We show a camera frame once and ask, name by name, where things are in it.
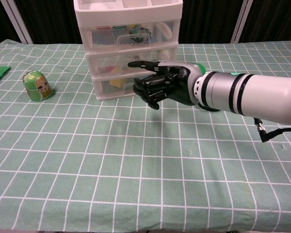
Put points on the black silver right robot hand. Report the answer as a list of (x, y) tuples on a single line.
[(177, 82)]

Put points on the clear plastic drawer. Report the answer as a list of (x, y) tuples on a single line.
[(104, 87), (101, 38), (99, 60)]

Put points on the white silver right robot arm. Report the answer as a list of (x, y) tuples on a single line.
[(257, 94)]

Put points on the white plastic drawer unit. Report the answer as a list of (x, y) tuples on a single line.
[(99, 12)]

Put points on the yellow block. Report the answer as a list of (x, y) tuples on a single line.
[(117, 82), (118, 70)]

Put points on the green toy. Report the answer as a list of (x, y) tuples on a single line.
[(137, 30)]

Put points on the red piece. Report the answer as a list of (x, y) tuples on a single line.
[(106, 69)]

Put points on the green white checked tablecloth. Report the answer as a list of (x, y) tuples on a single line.
[(111, 157)]

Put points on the green matryoshka doll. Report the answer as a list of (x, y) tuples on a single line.
[(37, 86)]

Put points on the white frame post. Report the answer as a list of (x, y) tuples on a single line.
[(18, 21), (241, 21)]

